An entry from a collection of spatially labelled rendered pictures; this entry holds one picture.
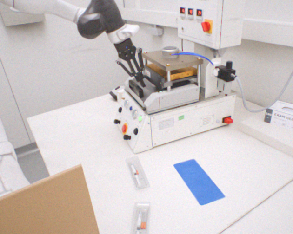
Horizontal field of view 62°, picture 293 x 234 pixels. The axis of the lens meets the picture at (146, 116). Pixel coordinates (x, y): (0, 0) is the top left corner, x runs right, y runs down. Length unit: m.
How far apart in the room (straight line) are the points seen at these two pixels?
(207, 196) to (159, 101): 0.41
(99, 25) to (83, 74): 1.60
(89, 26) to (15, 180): 0.59
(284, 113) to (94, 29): 0.89
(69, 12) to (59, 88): 1.50
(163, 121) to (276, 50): 0.71
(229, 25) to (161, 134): 0.54
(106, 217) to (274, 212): 0.54
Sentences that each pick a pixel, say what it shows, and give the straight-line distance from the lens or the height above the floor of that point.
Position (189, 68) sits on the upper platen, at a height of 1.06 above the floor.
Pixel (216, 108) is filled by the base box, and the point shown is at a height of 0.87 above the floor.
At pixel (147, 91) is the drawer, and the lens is 1.14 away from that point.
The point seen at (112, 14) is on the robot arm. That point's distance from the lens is 1.00.
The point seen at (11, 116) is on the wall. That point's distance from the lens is 2.55.
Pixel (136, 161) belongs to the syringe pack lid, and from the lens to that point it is 1.03.
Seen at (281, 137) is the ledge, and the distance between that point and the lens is 1.20.
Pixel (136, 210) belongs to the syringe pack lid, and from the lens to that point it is 0.85.
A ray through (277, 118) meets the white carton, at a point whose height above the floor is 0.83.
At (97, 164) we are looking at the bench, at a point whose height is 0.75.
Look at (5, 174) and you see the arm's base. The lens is 0.71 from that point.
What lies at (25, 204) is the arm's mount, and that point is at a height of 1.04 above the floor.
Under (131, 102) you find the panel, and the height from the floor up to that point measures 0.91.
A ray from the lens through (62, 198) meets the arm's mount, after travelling 0.60.
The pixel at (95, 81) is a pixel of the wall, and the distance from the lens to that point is 2.62.
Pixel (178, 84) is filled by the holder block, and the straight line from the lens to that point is 1.15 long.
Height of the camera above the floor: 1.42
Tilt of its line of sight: 29 degrees down
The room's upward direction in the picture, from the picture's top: 5 degrees counter-clockwise
